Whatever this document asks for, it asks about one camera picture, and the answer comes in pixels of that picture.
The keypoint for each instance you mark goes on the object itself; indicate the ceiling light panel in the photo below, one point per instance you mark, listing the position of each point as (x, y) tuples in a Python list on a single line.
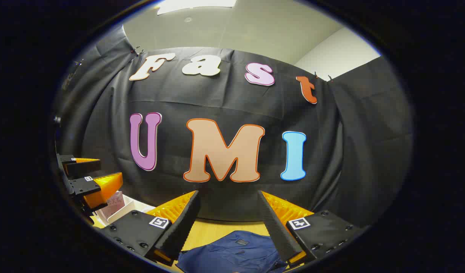
[(194, 4)]

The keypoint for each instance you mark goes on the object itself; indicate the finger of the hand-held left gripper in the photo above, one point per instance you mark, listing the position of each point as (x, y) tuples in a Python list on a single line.
[(82, 168), (80, 185)]

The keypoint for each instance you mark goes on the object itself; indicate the pink cover book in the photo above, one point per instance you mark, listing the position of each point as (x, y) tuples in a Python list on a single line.
[(115, 204)]

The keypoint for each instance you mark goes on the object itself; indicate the black backdrop cloth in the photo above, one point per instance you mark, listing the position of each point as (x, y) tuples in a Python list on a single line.
[(331, 151)]

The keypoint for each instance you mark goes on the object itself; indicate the white plastic bookshelf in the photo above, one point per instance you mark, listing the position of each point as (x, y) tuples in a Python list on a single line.
[(132, 209)]

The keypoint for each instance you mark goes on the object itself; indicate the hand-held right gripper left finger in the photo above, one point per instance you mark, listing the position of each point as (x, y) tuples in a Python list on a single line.
[(183, 227)]

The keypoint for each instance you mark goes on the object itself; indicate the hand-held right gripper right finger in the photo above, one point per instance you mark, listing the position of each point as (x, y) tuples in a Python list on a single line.
[(279, 231)]

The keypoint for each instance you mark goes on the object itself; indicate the blue schoolbag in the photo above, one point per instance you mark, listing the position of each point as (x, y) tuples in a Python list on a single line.
[(232, 254)]

